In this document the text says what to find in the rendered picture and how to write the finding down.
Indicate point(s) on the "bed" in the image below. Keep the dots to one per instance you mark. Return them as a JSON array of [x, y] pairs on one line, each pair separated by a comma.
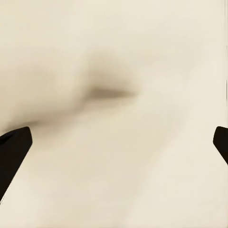
[[122, 98]]

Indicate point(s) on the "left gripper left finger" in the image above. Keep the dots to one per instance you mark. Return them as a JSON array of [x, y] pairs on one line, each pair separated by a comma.
[[14, 147]]

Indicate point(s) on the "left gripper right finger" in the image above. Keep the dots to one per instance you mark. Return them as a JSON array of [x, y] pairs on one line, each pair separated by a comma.
[[220, 140]]

